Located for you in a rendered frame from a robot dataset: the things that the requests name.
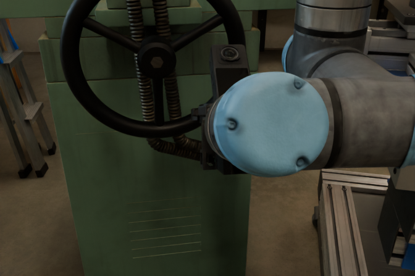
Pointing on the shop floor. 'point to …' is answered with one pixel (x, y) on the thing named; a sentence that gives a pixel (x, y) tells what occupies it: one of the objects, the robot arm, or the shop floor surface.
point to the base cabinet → (147, 190)
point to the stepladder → (33, 113)
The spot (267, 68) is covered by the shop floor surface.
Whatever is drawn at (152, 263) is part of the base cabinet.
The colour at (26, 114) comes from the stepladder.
